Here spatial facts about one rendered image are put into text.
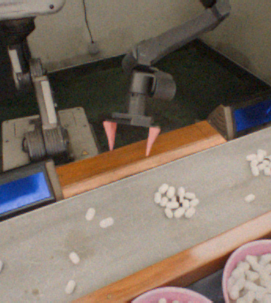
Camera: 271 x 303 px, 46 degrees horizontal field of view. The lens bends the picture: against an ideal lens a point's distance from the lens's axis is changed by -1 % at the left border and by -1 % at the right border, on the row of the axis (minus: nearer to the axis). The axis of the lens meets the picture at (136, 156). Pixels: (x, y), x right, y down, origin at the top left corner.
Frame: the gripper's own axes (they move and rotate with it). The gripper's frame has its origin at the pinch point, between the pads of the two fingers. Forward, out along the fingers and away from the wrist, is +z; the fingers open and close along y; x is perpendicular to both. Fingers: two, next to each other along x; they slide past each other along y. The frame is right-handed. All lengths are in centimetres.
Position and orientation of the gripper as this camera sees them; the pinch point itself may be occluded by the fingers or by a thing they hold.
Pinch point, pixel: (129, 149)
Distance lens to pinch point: 84.2
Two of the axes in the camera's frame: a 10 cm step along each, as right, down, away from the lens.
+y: -9.8, -1.5, 1.5
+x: -1.6, 0.7, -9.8
